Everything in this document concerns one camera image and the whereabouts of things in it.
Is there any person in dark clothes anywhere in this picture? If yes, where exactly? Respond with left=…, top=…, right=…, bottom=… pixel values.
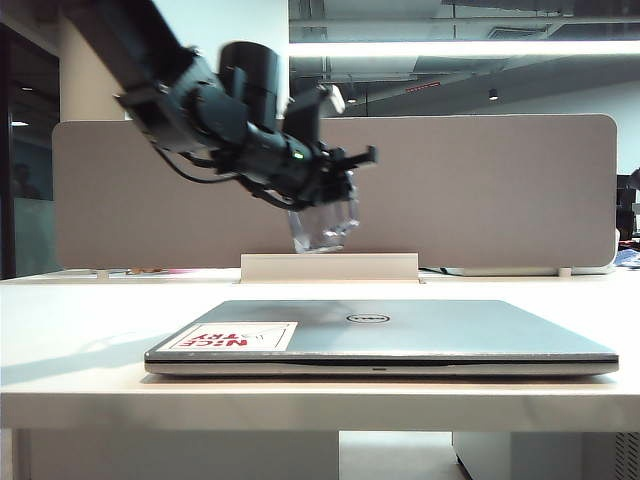
left=616, top=167, right=640, bottom=235

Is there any silver Dell laptop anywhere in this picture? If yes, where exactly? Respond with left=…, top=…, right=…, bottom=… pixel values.
left=143, top=299, right=619, bottom=377

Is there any ceiling air vent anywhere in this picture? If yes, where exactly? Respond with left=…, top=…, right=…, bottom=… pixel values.
left=488, top=24, right=550, bottom=40

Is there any beige fabric desk divider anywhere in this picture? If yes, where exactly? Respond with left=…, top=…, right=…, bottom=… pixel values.
left=51, top=113, right=619, bottom=271

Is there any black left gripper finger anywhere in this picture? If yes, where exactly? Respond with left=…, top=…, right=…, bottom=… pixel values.
left=327, top=145, right=379, bottom=170
left=339, top=169, right=360, bottom=204

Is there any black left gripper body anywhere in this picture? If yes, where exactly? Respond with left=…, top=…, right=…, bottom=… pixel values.
left=247, top=127, right=352, bottom=211

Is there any white red Nice Try sticker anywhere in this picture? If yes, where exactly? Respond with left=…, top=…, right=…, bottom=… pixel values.
left=167, top=321, right=299, bottom=352

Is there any dark glass partition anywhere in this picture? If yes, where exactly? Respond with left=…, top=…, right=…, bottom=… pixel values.
left=0, top=22, right=60, bottom=281

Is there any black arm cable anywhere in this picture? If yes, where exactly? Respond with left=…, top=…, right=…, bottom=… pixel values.
left=159, top=149, right=296, bottom=209

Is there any clear glass cup with handle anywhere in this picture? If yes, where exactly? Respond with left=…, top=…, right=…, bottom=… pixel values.
left=287, top=197, right=362, bottom=255

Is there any white desk modesty panel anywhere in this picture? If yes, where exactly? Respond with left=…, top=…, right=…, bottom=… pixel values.
left=19, top=430, right=341, bottom=480

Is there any white flat object behind divider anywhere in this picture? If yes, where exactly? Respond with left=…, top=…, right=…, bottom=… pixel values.
left=449, top=264, right=617, bottom=278

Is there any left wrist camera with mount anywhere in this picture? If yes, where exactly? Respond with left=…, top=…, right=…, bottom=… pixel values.
left=285, top=83, right=346, bottom=146

